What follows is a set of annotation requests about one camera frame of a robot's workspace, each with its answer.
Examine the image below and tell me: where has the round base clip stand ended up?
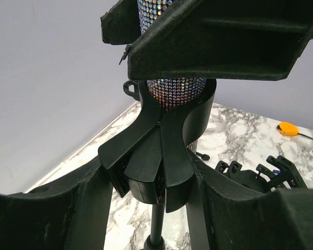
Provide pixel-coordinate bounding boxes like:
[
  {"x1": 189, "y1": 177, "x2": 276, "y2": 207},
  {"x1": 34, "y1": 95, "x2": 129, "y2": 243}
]
[{"x1": 98, "y1": 79, "x2": 216, "y2": 249}]

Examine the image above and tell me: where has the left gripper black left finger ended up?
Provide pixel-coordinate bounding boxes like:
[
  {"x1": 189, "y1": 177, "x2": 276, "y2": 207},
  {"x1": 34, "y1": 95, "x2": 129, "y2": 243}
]
[{"x1": 0, "y1": 157, "x2": 112, "y2": 249}]

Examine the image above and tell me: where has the round base shock mount stand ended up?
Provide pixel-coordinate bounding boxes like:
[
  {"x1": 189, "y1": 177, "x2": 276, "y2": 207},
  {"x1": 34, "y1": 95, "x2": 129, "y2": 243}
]
[{"x1": 215, "y1": 156, "x2": 308, "y2": 193}]

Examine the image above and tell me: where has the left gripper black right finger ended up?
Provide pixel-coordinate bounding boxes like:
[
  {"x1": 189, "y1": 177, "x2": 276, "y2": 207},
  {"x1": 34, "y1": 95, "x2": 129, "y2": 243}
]
[{"x1": 186, "y1": 153, "x2": 313, "y2": 249}]

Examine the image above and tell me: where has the glitter microphone silver head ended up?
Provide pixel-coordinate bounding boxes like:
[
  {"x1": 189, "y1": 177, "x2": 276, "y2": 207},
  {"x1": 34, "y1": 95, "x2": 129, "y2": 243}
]
[{"x1": 137, "y1": 0, "x2": 207, "y2": 157}]

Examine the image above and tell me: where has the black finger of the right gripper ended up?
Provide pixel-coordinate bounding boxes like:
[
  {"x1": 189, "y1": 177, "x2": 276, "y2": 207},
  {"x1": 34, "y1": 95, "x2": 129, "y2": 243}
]
[
  {"x1": 100, "y1": 0, "x2": 141, "y2": 45},
  {"x1": 127, "y1": 1, "x2": 313, "y2": 81}
]

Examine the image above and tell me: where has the orange tape measure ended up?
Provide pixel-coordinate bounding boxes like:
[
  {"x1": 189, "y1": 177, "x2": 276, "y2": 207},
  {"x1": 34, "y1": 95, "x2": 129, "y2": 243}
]
[{"x1": 276, "y1": 122, "x2": 313, "y2": 141}]

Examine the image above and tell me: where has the black tripod microphone stand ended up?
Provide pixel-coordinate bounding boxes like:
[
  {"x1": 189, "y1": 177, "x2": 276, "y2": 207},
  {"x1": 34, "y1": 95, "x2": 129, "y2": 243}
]
[{"x1": 196, "y1": 152, "x2": 210, "y2": 161}]

